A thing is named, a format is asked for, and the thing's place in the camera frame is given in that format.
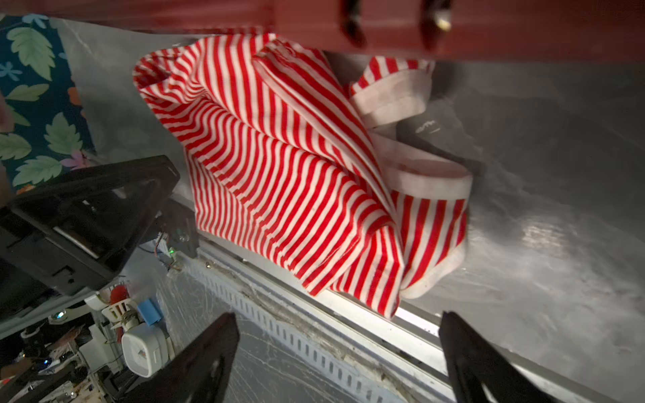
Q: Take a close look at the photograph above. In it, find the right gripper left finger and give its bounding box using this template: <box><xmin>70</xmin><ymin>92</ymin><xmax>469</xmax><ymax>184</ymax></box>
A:
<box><xmin>123</xmin><ymin>312</ymin><xmax>240</xmax><ymax>403</ymax></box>

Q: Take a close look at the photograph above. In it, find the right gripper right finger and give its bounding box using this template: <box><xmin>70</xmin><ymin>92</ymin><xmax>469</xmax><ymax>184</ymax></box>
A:
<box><xmin>438</xmin><ymin>312</ymin><xmax>554</xmax><ymax>402</ymax></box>

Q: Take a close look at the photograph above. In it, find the red white striped shirt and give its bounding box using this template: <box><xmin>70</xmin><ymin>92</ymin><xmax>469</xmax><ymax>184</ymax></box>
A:
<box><xmin>133</xmin><ymin>34</ymin><xmax>473</xmax><ymax>318</ymax></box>

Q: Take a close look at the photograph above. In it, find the red hard-shell suitcase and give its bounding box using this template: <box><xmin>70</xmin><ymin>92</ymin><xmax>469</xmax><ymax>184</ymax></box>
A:
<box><xmin>1</xmin><ymin>0</ymin><xmax>644</xmax><ymax>62</ymax></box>

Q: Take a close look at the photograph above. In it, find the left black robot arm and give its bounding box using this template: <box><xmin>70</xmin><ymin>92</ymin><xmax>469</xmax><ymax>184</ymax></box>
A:
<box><xmin>1</xmin><ymin>155</ymin><xmax>199</xmax><ymax>319</ymax></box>

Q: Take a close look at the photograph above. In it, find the white power adapter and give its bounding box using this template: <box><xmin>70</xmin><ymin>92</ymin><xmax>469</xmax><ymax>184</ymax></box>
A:
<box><xmin>122</xmin><ymin>323</ymin><xmax>176</xmax><ymax>379</ymax></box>

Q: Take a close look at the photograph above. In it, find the white slotted cable duct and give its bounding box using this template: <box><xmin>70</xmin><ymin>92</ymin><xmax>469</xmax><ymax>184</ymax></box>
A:
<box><xmin>182</xmin><ymin>262</ymin><xmax>415</xmax><ymax>402</ymax></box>

